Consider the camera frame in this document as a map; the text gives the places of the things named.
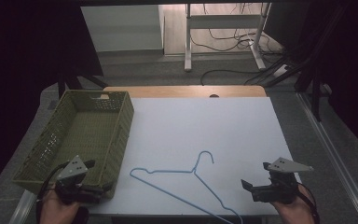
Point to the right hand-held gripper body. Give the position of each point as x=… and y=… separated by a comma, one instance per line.
x=281, y=183

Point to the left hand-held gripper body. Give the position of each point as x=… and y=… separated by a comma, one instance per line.
x=73, y=169

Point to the green plastic lattice basket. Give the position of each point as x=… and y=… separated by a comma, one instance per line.
x=90, y=130

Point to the person's right hand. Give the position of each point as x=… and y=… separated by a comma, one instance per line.
x=293, y=211

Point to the person's left hand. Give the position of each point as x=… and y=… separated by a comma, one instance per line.
x=57, y=210

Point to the silver table leg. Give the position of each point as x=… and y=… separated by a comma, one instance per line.
x=23, y=208

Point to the white board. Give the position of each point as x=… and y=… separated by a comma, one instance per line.
x=205, y=127

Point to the black metal stand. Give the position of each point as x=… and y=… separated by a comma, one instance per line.
x=71, y=82
x=316, y=93

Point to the small dark round knob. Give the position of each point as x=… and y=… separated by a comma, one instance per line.
x=213, y=95

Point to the white power strip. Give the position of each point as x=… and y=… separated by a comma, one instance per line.
x=280, y=70

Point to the wooden table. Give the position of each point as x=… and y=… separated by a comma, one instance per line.
x=180, y=91

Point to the black curtain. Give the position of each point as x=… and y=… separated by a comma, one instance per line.
x=28, y=62
x=354, y=62

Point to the aluminium floor rail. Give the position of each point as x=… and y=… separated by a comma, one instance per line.
x=338, y=155

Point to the white metal desk frame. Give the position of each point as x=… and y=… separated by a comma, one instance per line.
x=223, y=21

